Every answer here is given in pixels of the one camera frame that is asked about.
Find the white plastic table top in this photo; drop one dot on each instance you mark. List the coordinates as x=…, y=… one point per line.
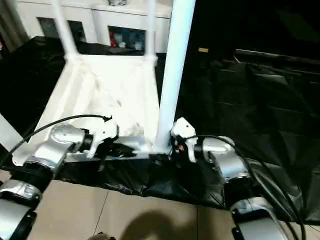
x=100, y=82

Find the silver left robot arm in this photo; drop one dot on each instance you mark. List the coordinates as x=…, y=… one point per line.
x=62, y=137

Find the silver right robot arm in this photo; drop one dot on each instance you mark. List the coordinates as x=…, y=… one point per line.
x=230, y=160

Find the black glossy mat cloth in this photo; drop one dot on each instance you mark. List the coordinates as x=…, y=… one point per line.
x=250, y=112

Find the grey rounded object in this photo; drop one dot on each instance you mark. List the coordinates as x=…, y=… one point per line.
x=102, y=237

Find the small tan box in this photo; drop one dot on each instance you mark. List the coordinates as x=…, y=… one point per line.
x=203, y=50

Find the white glass door cabinet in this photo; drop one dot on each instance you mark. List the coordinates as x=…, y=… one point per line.
x=100, y=15

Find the dark patterned bundle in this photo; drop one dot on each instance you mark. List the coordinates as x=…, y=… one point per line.
x=115, y=2

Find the grey curtain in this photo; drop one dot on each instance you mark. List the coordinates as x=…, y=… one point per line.
x=10, y=25

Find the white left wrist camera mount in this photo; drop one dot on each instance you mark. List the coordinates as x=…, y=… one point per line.
x=105, y=130

